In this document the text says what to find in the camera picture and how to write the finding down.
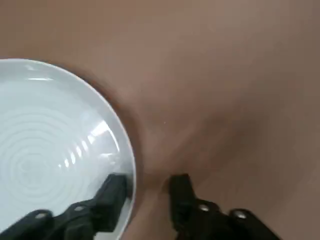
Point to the pale gray round plate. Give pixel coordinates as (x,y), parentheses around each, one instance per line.
(50,125)

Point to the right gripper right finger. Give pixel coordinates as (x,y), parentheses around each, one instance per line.
(190,220)

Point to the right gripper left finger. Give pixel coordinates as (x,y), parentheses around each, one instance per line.
(107,207)

